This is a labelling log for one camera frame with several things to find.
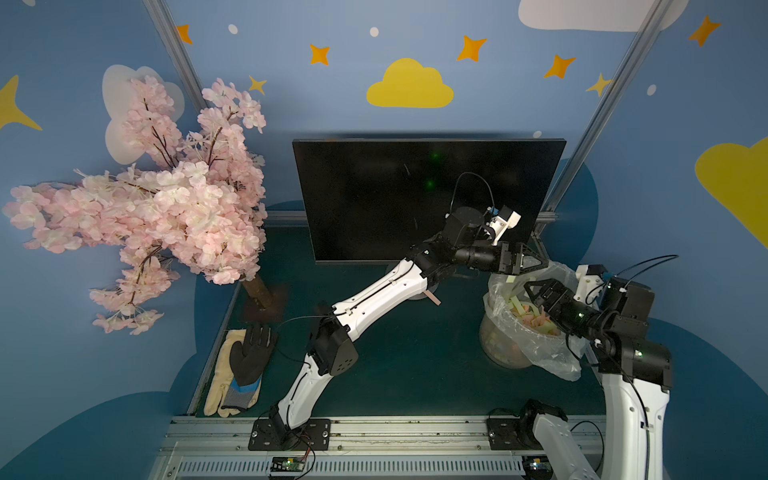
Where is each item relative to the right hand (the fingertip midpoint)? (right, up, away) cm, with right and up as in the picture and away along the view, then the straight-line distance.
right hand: (540, 290), depth 68 cm
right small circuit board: (+2, -45, +5) cm, 45 cm away
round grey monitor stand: (-20, -3, +33) cm, 39 cm away
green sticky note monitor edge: (-5, +2, +4) cm, 7 cm away
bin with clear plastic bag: (-6, -10, -2) cm, 11 cm away
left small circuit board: (-60, -43, +4) cm, 74 cm away
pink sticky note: (-20, -6, +33) cm, 39 cm away
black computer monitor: (-39, +26, +29) cm, 55 cm away
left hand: (-3, +7, -6) cm, 10 cm away
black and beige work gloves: (-77, -27, +13) cm, 83 cm away
